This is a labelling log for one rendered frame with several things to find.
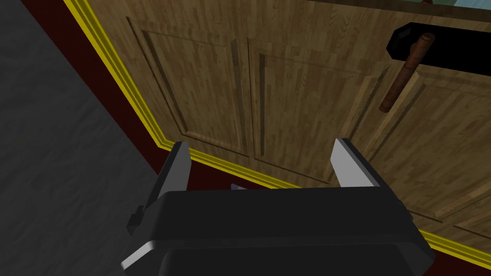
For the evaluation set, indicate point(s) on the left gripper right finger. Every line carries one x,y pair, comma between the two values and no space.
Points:
351,166

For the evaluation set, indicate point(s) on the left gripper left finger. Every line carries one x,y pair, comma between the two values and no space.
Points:
176,168

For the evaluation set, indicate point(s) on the wooden panelled door leaf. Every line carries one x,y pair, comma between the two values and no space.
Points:
299,107

